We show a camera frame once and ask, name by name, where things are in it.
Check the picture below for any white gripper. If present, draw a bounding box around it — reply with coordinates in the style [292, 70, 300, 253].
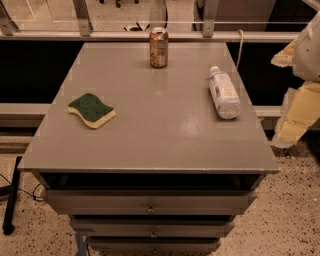
[271, 11, 320, 148]

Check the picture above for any green and yellow sponge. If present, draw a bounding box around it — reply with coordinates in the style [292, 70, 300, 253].
[68, 93, 116, 129]

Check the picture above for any blue white plastic bottle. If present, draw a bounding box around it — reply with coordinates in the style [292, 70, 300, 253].
[209, 66, 241, 120]

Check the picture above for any orange soda can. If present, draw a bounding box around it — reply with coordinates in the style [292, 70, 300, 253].
[149, 27, 169, 68]

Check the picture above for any grey drawer cabinet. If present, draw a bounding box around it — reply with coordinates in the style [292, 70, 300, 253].
[17, 41, 281, 256]

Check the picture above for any bottom grey drawer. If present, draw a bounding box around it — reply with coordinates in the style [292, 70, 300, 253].
[88, 237, 220, 253]

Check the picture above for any grey drawer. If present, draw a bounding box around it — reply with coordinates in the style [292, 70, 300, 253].
[88, 237, 220, 253]
[70, 218, 234, 238]
[42, 190, 256, 216]

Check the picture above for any middle grey drawer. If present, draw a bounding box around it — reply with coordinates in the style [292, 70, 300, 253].
[70, 218, 234, 238]

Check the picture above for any top grey drawer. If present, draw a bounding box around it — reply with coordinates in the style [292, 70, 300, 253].
[42, 190, 256, 216]

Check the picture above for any black stand leg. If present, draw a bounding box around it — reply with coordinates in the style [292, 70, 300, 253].
[2, 156, 22, 235]

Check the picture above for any white hanging cable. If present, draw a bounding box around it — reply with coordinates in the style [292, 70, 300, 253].
[235, 28, 245, 69]

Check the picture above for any black floor cable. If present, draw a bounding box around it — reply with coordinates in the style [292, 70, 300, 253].
[0, 173, 45, 203]

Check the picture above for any metal railing frame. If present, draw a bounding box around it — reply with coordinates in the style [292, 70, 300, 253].
[0, 0, 320, 44]

